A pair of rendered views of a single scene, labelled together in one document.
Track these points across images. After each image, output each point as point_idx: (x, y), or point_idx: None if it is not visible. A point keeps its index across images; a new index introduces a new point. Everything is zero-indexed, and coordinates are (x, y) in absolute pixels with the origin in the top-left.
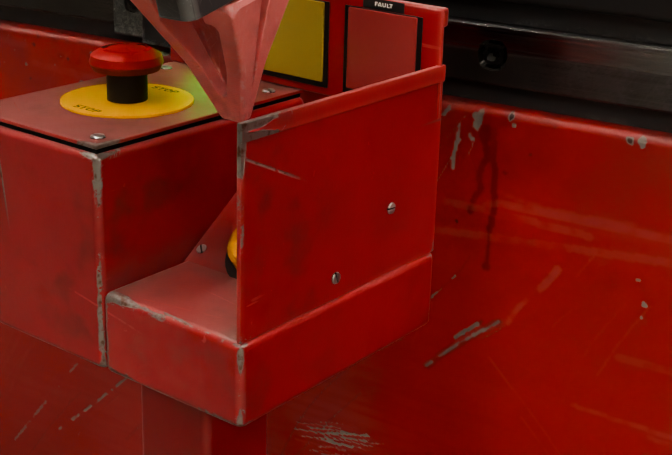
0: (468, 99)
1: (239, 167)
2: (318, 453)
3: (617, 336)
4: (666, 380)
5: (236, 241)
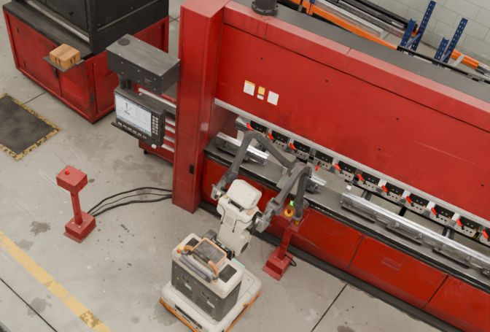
0: (309, 207)
1: (299, 226)
2: None
3: (317, 222)
4: (320, 225)
5: (295, 222)
